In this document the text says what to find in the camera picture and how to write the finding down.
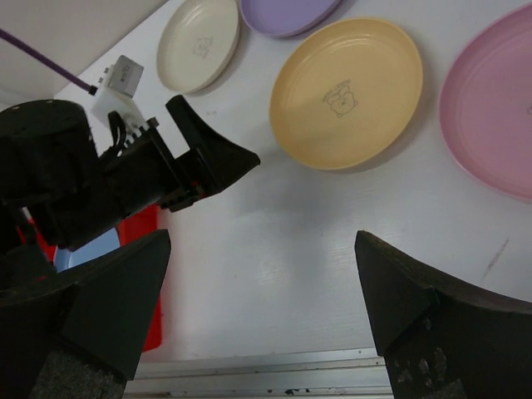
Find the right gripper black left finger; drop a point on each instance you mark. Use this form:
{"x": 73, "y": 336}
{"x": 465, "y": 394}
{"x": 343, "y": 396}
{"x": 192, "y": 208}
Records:
{"x": 36, "y": 360}

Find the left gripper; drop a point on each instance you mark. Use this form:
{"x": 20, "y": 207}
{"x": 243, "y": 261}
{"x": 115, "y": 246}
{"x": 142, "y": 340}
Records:
{"x": 56, "y": 186}

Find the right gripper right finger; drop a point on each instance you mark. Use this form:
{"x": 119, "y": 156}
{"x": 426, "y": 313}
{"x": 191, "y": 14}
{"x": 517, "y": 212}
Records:
{"x": 440, "y": 336}

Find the blue plate front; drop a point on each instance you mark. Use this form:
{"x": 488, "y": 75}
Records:
{"x": 65, "y": 259}

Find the yellow plate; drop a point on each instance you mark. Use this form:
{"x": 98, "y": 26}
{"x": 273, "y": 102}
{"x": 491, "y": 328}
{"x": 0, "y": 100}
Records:
{"x": 346, "y": 93}

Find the purple plate back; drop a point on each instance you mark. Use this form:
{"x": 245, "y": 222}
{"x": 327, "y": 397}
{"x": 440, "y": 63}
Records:
{"x": 285, "y": 18}

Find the pink plate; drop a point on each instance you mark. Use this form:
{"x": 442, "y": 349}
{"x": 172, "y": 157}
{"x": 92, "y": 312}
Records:
{"x": 485, "y": 106}

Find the red plastic bin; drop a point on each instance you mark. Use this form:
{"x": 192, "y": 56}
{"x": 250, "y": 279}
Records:
{"x": 141, "y": 232}

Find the cream plate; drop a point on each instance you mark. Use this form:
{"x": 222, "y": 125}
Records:
{"x": 197, "y": 44}

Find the aluminium frame rail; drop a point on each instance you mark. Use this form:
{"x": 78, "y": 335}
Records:
{"x": 352, "y": 373}

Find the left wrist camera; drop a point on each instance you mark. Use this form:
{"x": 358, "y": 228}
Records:
{"x": 115, "y": 93}

